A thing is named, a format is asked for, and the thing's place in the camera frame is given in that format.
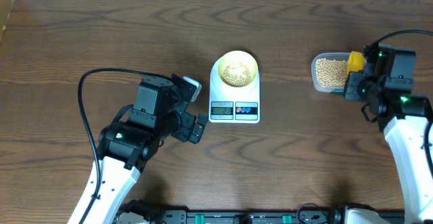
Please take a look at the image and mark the yellow measuring scoop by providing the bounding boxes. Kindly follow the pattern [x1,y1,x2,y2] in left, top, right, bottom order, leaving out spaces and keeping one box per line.
[347,51,365,74]

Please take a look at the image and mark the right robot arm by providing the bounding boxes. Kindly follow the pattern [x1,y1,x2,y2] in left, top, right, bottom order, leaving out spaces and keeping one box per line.
[343,43,432,223]

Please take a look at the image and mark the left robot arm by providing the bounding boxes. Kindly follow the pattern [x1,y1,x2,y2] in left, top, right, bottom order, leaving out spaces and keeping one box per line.
[69,75,208,223]

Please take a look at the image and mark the white digital kitchen scale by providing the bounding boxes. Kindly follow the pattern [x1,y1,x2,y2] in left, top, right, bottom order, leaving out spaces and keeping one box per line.
[208,58,260,124]

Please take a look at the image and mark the soybeans in bowl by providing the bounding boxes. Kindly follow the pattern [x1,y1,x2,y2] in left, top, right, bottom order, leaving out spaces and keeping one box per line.
[221,63,253,87]

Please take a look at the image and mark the pale yellow bowl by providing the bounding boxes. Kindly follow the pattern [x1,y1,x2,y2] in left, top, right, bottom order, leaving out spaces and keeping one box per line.
[217,51,259,87]

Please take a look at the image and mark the pile of soybeans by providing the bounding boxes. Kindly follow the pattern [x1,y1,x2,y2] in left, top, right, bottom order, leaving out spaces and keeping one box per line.
[315,58,348,87]

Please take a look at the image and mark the clear plastic container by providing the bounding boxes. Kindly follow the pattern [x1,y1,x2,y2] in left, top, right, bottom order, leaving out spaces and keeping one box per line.
[311,52,350,93]

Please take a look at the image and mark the right black cable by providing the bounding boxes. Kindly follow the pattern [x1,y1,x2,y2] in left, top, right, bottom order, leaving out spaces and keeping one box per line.
[370,29,433,181]

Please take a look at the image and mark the black cable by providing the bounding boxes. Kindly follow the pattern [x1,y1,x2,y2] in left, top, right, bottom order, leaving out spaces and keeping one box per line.
[370,29,433,181]
[77,68,173,224]

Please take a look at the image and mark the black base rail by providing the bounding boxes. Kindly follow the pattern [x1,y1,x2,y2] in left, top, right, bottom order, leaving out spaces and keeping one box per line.
[112,200,419,224]

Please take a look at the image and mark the left black cable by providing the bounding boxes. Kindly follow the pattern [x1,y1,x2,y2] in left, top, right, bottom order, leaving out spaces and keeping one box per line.
[77,68,173,224]

